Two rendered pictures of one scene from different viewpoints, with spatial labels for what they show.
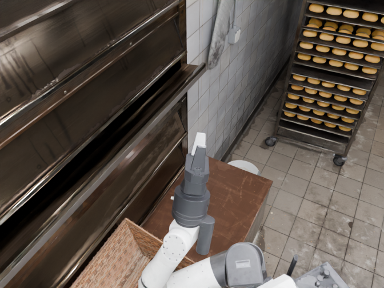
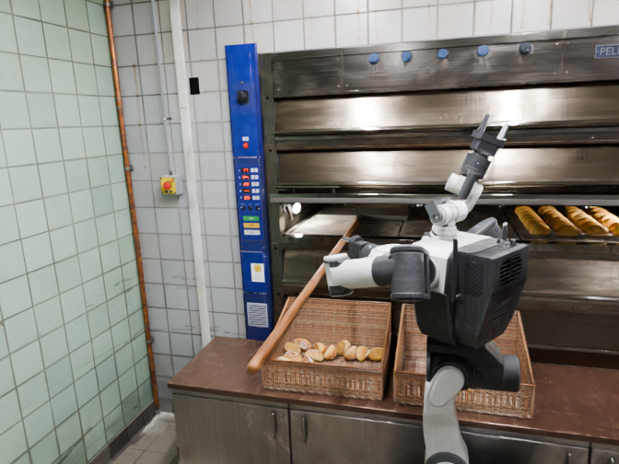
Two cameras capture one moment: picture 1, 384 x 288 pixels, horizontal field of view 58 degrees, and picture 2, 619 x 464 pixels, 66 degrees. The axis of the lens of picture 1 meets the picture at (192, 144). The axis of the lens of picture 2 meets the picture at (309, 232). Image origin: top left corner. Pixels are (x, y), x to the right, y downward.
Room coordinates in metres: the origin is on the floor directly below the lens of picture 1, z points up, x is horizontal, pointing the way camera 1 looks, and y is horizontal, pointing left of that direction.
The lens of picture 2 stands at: (-0.43, -1.54, 1.78)
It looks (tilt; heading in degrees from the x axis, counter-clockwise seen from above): 13 degrees down; 78
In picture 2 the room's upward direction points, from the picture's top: 2 degrees counter-clockwise
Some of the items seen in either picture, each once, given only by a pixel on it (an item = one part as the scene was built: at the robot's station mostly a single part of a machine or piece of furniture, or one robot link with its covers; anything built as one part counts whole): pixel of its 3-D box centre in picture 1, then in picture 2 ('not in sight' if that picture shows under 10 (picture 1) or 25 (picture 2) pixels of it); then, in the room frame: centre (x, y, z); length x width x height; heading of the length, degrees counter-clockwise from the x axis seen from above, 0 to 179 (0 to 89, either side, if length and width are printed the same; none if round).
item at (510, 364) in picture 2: not in sight; (471, 361); (0.36, -0.28, 1.00); 0.28 x 0.13 x 0.18; 152
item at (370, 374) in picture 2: not in sight; (330, 342); (0.10, 0.53, 0.72); 0.56 x 0.49 x 0.28; 153
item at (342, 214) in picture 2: not in sight; (364, 212); (0.55, 1.29, 1.20); 0.55 x 0.36 x 0.03; 153
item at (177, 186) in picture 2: not in sight; (171, 184); (-0.60, 1.17, 1.46); 0.10 x 0.07 x 0.10; 152
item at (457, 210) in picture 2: not in sight; (449, 216); (0.29, -0.23, 1.47); 0.10 x 0.07 x 0.09; 27
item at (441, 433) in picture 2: not in sight; (446, 419); (0.29, -0.25, 0.78); 0.18 x 0.15 x 0.47; 62
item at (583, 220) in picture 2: not in sight; (569, 218); (1.46, 0.60, 1.21); 0.61 x 0.48 x 0.06; 62
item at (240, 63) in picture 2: not in sight; (303, 218); (0.26, 1.81, 1.07); 1.93 x 0.16 x 2.15; 62
